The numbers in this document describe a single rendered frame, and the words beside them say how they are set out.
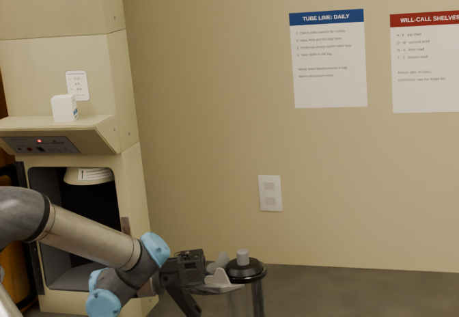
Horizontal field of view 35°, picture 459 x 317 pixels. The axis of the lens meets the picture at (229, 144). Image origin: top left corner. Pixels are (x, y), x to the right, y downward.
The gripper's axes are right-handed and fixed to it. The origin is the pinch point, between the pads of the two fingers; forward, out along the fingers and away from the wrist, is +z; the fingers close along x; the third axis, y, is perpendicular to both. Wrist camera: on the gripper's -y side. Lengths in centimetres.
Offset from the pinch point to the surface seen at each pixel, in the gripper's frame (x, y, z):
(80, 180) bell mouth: 27, 21, -41
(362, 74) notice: 49, 36, 37
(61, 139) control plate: 16, 35, -41
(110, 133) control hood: 16.9, 34.5, -28.8
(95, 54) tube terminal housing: 22, 54, -30
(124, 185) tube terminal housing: 21.5, 19.5, -28.7
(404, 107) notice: 46, 25, 47
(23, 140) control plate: 19, 35, -52
